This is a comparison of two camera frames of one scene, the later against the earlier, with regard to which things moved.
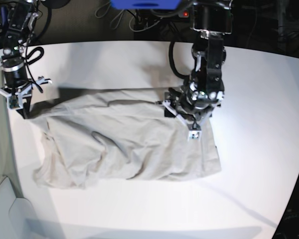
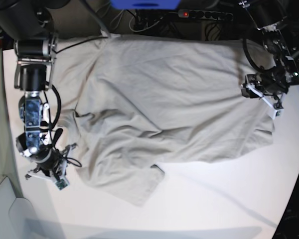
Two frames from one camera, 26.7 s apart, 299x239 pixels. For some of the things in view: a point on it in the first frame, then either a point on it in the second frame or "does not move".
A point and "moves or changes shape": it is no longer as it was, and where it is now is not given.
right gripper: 192,113 to 256,85
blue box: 145,4 does not move
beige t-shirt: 96,135 moves or changes shape
